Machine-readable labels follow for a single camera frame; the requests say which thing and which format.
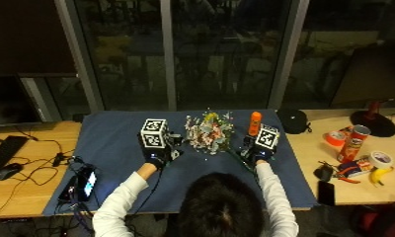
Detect person's left hand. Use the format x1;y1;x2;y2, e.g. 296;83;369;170
138;131;186;170

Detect person's right hand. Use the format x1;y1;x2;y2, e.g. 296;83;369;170
240;134;279;164

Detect mixed flower bouquet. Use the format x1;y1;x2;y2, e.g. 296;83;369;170
183;110;256;176

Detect white marker cube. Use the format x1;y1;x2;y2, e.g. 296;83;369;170
253;123;281;152
140;118;170;149

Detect orange bottle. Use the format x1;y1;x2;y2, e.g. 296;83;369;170
247;111;263;137

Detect blue table cloth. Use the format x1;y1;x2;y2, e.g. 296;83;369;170
42;109;319;217

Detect black cap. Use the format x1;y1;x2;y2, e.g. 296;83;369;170
276;109;313;135

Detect the person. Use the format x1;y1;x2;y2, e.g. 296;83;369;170
91;131;300;237

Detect small black pouch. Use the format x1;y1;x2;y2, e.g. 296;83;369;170
313;161;336;184

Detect orange tape roll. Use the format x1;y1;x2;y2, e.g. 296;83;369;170
324;130;347;148

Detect black smartphone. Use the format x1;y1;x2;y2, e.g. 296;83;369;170
317;180;337;207

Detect black device with lit screen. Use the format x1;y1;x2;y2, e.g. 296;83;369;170
56;164;99;203

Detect red snack can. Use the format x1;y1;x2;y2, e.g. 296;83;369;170
336;123;372;164

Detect colourful snack packet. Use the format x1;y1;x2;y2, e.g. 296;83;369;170
337;157;376;179

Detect white tape roll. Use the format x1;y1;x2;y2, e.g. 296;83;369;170
367;150;395;170

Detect yellow banana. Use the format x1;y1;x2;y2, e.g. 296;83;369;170
368;166;395;188

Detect black monitor with red stand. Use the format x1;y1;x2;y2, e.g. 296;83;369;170
329;44;395;138

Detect black computer mouse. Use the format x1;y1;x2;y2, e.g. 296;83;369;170
0;162;24;182

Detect black keyboard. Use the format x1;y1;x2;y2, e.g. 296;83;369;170
0;134;31;184

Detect orange-handled pliers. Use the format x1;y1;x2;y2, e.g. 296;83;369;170
335;171;363;185

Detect black cable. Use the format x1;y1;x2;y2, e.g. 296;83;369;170
0;125;76;218

